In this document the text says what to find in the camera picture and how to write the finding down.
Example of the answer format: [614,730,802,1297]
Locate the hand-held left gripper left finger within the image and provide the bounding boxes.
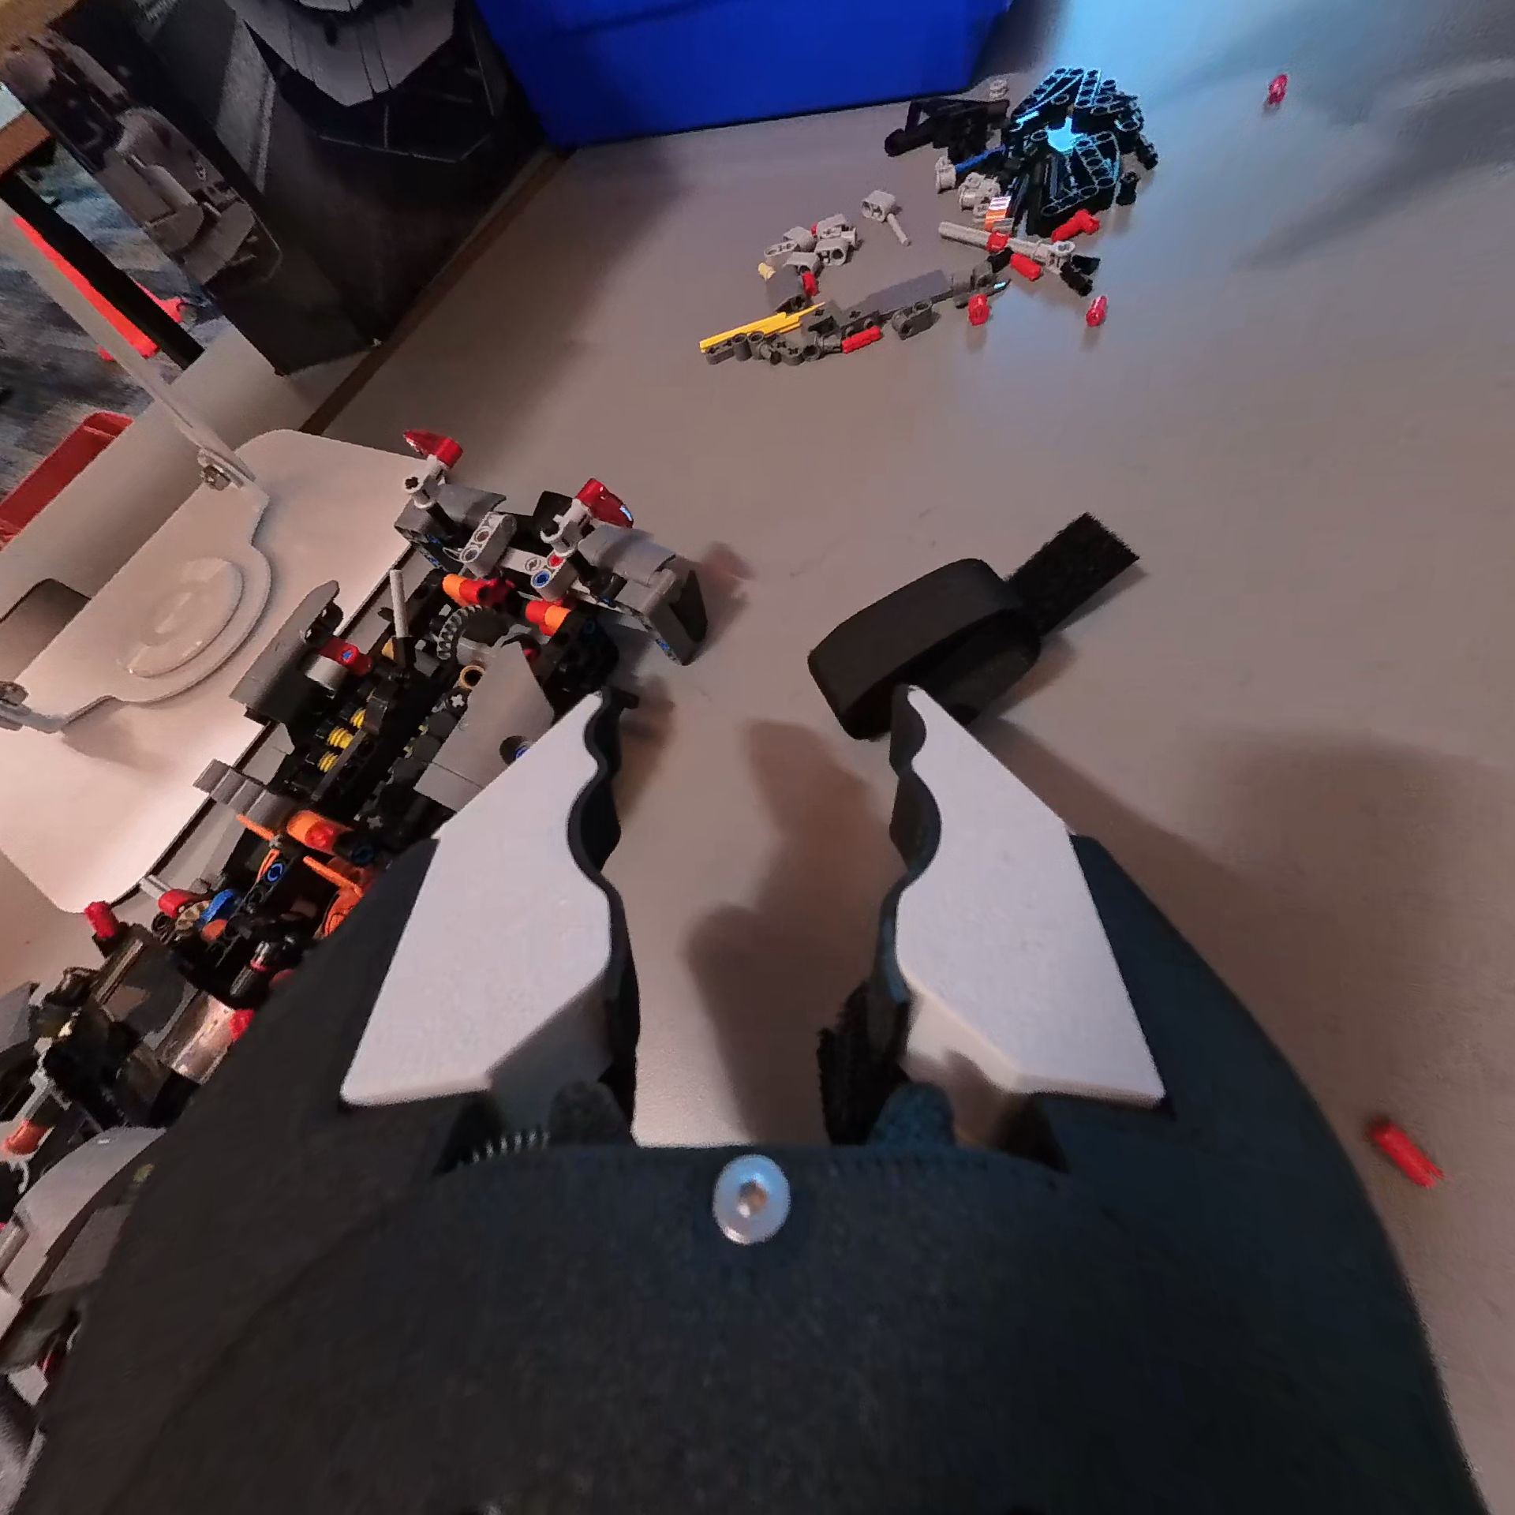
[339,686,641,1105]

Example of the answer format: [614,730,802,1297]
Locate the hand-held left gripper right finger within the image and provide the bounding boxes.
[874,686,1165,1143]

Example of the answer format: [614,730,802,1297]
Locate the partly built lego vehicle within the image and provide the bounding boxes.
[0,431,707,1410]

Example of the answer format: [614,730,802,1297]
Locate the dark printed lego box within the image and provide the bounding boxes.
[0,0,555,378]

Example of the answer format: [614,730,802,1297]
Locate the pile of loose lego pieces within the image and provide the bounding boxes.
[701,64,1161,373]

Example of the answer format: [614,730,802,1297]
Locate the white book stand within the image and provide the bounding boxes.
[0,198,479,917]

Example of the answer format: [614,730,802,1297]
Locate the red plastic bin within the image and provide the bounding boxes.
[0,412,134,550]

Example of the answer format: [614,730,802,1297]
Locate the blue plastic bin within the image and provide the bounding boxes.
[469,0,1015,150]

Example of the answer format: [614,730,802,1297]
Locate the black velcro strap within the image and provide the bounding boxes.
[805,516,1145,742]

